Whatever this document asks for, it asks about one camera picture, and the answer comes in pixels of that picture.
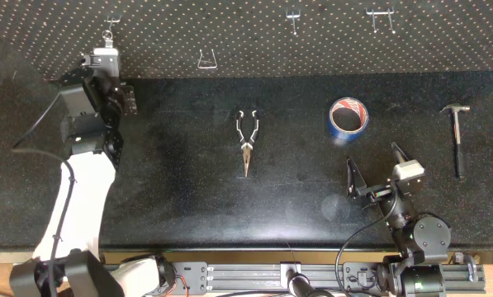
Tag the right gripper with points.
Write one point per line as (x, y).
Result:
(374, 191)

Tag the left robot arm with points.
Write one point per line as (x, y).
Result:
(85, 198)

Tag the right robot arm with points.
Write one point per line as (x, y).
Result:
(419, 235)

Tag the black pegboard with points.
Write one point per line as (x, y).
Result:
(271, 49)

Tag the roll of blue tape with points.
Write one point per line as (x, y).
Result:
(347, 134)

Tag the hammer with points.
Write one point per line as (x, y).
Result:
(456, 123)

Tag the black and white pliers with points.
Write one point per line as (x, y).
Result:
(246, 154)

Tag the metal hook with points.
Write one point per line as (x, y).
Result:
(113, 19)
(294, 22)
(380, 13)
(198, 65)

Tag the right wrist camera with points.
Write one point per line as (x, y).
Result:
(409, 171)

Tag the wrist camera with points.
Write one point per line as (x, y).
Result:
(105, 62)
(409, 171)

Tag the mounting rail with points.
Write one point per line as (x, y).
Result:
(250, 274)

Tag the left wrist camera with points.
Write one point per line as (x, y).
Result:
(105, 62)

